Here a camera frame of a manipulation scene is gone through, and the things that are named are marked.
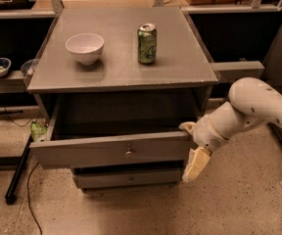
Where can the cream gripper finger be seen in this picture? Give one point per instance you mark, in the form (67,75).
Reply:
(197,161)
(187,126)

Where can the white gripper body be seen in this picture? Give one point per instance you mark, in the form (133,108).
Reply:
(207,135)

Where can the grey top drawer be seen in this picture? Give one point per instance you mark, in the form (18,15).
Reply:
(89,130)

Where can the grey drawer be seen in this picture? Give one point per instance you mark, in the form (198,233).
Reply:
(127,178)
(89,130)

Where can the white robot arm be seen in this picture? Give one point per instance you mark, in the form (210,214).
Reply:
(251,103)

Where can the grey bottom drawer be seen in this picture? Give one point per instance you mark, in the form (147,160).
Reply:
(127,178)

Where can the grey drawer cabinet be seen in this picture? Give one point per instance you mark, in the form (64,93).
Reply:
(181,65)

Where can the grey side shelf beam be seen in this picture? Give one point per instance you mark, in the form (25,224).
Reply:
(231,71)

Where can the green soda can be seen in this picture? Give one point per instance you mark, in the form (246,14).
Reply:
(147,43)

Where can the white ceramic bowl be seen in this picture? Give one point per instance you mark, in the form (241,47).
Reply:
(86,48)

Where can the green snack bag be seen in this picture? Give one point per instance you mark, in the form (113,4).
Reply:
(38,131)

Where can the clear plastic cup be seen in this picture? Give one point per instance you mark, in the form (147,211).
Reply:
(29,67)

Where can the black metal leg bar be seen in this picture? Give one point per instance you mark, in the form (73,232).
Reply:
(10,196)

